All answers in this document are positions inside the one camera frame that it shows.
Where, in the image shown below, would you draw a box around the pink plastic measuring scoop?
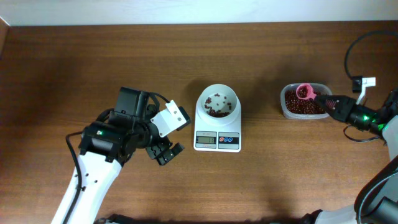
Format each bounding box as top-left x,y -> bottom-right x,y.
296,83 -> 317,100

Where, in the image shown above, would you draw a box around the white round bowl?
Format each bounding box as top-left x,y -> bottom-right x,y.
196,84 -> 241,119

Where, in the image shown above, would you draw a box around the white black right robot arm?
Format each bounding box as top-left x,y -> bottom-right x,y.
299,89 -> 397,224

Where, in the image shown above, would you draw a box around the clear plastic bean container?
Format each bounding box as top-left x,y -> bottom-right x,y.
280,83 -> 329,119

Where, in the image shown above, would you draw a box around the red beans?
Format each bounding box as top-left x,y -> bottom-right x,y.
201,90 -> 326,118

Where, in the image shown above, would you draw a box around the white digital kitchen scale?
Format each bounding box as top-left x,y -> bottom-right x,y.
193,110 -> 242,152

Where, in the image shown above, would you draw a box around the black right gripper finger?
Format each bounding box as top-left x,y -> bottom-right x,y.
315,95 -> 354,108
317,100 -> 345,122

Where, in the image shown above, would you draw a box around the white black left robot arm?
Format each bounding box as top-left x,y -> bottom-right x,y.
52,87 -> 190,223

